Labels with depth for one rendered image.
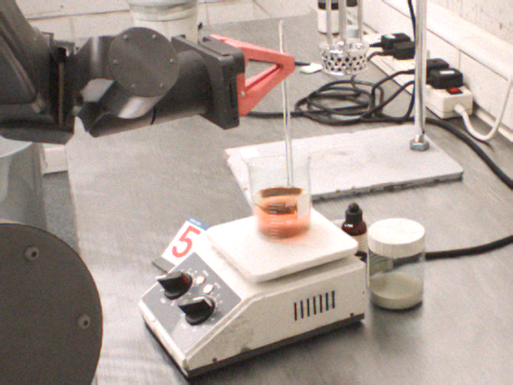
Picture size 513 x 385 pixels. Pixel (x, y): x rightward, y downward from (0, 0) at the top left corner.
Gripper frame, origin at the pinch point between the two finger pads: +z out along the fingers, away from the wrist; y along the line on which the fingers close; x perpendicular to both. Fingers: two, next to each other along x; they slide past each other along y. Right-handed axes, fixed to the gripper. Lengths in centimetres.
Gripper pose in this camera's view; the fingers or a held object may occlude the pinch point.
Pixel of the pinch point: (284, 63)
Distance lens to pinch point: 91.0
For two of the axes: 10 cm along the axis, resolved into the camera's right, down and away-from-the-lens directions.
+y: -5.5, -3.6, 7.6
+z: 8.4, -2.6, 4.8
